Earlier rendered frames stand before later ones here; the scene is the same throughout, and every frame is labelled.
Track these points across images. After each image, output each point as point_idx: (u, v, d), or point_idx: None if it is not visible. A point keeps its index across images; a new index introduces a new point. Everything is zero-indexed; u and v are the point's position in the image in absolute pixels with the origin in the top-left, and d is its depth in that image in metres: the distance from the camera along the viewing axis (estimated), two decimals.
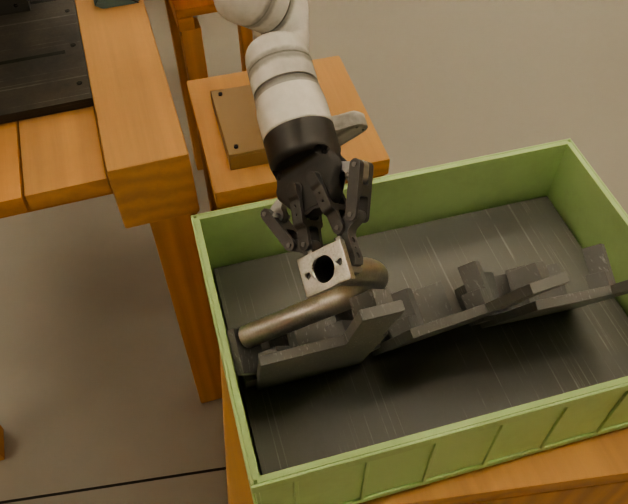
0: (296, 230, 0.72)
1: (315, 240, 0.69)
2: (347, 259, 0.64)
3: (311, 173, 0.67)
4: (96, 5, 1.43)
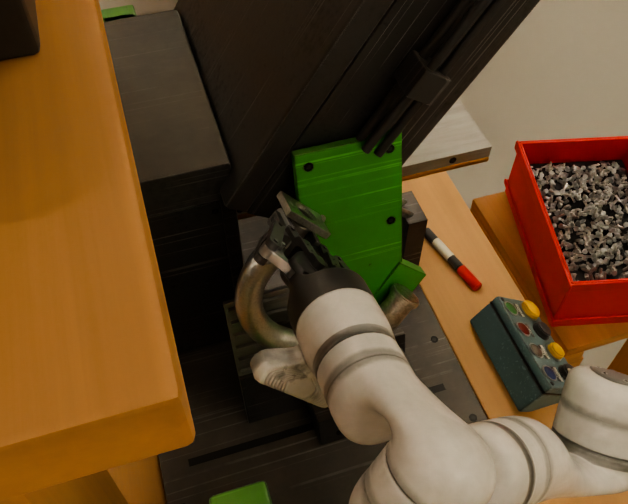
0: None
1: None
2: (283, 201, 0.68)
3: (321, 262, 0.61)
4: (522, 411, 0.90)
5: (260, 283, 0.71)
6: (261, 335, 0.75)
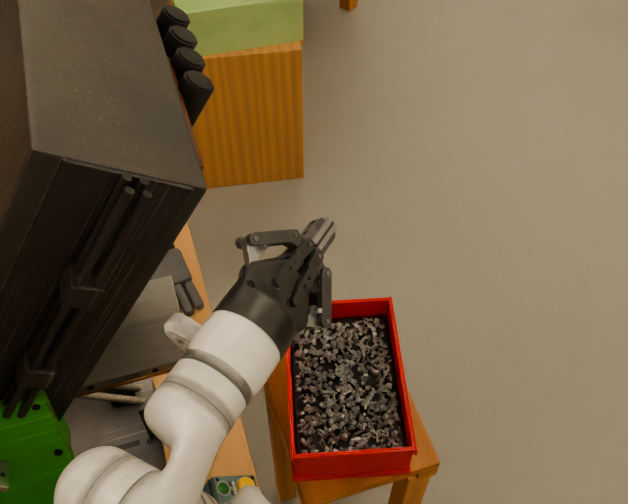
0: None
1: (304, 258, 0.69)
2: None
3: (278, 281, 0.63)
4: None
5: None
6: None
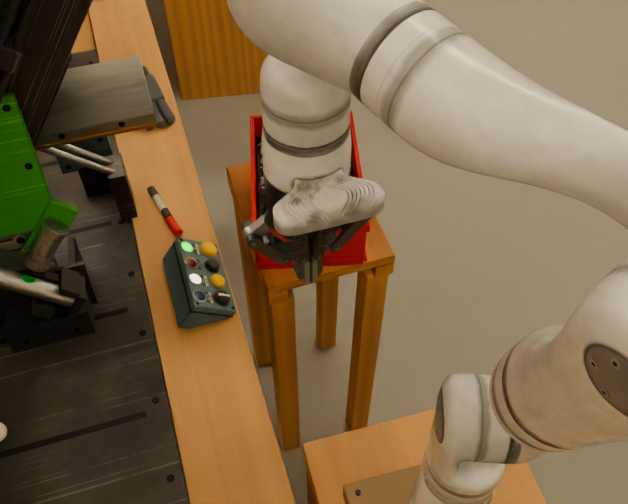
0: (343, 233, 0.66)
1: (312, 247, 0.68)
2: None
3: None
4: (180, 327, 1.11)
5: None
6: None
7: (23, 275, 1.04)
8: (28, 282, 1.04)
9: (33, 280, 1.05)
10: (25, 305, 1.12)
